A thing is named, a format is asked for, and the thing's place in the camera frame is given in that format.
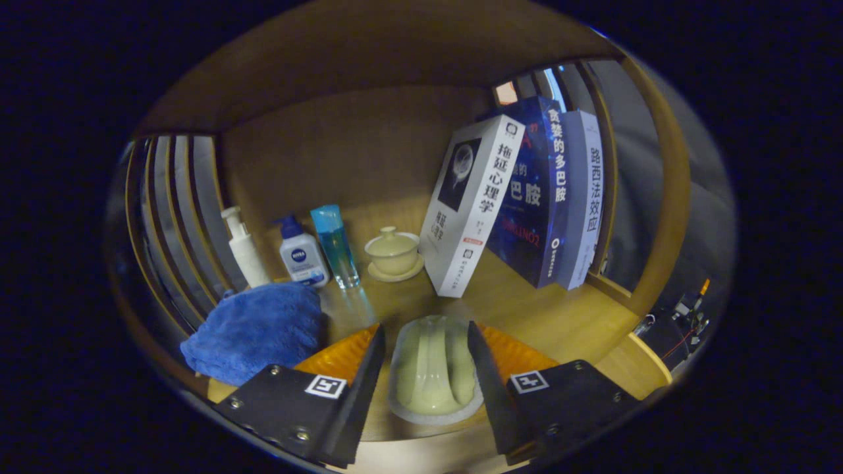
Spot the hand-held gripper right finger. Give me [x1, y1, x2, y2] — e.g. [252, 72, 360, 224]
[467, 321, 641, 465]

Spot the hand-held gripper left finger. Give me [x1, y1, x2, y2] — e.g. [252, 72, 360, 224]
[214, 323, 387, 469]

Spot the pale green scrub brush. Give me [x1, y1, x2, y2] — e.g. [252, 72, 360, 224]
[387, 315, 486, 425]

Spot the wooden countertop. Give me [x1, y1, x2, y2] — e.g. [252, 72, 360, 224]
[207, 247, 639, 442]

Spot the wooden cabinet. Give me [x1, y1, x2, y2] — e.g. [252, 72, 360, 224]
[109, 0, 692, 396]

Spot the blue folded towel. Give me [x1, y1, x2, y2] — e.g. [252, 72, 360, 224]
[180, 282, 323, 387]

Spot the cream lidded teacup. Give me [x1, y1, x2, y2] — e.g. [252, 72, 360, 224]
[364, 226, 425, 283]

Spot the clear blue bottle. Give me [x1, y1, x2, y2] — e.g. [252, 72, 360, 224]
[310, 204, 362, 290]

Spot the white bottle with blue cap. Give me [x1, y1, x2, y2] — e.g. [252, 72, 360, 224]
[275, 215, 330, 288]

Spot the white pump bottle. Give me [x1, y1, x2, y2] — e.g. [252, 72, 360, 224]
[221, 206, 271, 288]

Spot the dark blue book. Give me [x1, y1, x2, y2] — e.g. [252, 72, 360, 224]
[477, 96, 570, 289]

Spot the white book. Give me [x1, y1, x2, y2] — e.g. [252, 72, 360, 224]
[419, 115, 526, 298]

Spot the black device with orange tip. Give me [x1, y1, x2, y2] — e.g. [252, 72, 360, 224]
[636, 278, 712, 356]

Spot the pale lavender book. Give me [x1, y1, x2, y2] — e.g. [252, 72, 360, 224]
[557, 110, 605, 291]

